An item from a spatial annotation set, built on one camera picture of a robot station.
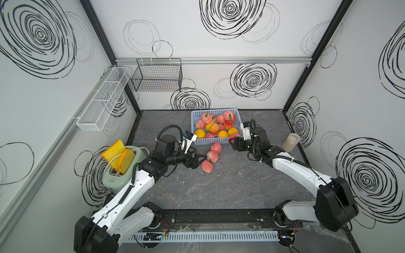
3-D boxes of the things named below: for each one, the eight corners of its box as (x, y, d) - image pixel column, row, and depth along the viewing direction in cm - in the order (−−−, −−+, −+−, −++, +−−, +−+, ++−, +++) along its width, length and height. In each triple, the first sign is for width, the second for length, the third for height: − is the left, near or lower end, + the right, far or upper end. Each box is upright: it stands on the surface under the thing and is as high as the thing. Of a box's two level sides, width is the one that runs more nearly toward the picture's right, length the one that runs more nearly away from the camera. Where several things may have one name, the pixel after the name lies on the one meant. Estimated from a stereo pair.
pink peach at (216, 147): (210, 149, 98) (210, 146, 96) (213, 144, 101) (213, 141, 98) (219, 153, 96) (219, 150, 94) (222, 147, 99) (223, 145, 96)
